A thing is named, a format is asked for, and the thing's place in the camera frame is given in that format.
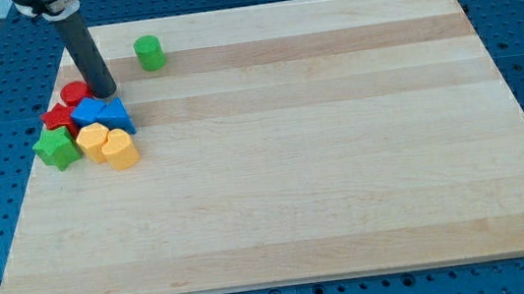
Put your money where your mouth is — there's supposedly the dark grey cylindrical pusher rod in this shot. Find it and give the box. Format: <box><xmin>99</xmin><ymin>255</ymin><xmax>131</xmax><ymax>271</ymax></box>
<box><xmin>53</xmin><ymin>12</ymin><xmax>117</xmax><ymax>99</ymax></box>

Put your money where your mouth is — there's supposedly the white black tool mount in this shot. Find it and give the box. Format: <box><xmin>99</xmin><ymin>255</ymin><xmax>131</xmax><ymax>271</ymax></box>
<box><xmin>11</xmin><ymin>0</ymin><xmax>80</xmax><ymax>20</ymax></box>

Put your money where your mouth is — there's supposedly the red cylinder block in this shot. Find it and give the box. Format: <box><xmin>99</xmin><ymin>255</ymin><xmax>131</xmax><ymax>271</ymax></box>
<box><xmin>60</xmin><ymin>81</ymin><xmax>93</xmax><ymax>106</ymax></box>

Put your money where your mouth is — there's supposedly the blue cube block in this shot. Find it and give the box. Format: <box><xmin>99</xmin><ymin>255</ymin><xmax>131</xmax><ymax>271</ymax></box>
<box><xmin>71</xmin><ymin>97</ymin><xmax>107</xmax><ymax>128</ymax></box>

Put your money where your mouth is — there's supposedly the green cylinder block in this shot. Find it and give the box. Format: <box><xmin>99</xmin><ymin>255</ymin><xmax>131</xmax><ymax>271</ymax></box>
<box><xmin>133</xmin><ymin>34</ymin><xmax>167</xmax><ymax>72</ymax></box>

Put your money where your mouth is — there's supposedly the blue triangle block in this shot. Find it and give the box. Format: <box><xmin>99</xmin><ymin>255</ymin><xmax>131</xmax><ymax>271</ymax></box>
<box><xmin>95</xmin><ymin>97</ymin><xmax>137</xmax><ymax>135</ymax></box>

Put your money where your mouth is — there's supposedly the red star block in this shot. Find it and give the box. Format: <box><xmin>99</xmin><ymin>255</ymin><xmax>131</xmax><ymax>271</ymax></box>
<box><xmin>40</xmin><ymin>103</ymin><xmax>79</xmax><ymax>139</ymax></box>

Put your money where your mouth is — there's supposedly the yellow hexagon block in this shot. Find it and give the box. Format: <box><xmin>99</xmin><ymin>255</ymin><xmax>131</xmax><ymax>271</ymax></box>
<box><xmin>76</xmin><ymin>122</ymin><xmax>110</xmax><ymax>164</ymax></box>

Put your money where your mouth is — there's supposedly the green star block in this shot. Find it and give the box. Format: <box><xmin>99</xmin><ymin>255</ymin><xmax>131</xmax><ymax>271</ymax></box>
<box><xmin>32</xmin><ymin>126</ymin><xmax>82</xmax><ymax>171</ymax></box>

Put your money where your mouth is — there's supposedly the yellow heart block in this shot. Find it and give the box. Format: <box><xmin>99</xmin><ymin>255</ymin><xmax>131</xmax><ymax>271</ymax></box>
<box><xmin>101</xmin><ymin>129</ymin><xmax>141</xmax><ymax>170</ymax></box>

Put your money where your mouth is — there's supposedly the light wooden board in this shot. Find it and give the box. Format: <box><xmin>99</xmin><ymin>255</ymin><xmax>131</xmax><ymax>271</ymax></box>
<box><xmin>0</xmin><ymin>0</ymin><xmax>524</xmax><ymax>294</ymax></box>

